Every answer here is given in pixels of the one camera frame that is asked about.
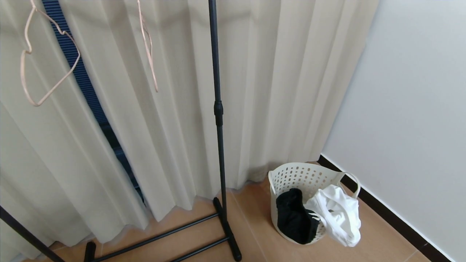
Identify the black shorts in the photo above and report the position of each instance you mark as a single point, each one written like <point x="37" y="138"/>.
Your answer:
<point x="293" y="218"/>

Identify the black clothes rack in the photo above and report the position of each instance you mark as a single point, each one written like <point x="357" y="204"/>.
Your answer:
<point x="218" y="109"/>

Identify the white laundry basket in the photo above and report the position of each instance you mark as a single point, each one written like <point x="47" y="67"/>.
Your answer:
<point x="302" y="178"/>

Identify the pink clothes hanger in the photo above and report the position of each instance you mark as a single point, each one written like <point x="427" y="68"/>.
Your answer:
<point x="24" y="80"/>
<point x="149" y="54"/>

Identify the white curtain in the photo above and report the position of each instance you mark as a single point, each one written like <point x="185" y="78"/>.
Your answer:
<point x="43" y="153"/>
<point x="273" y="91"/>

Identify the white garment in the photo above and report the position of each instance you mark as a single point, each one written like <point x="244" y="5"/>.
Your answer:
<point x="340" y="214"/>

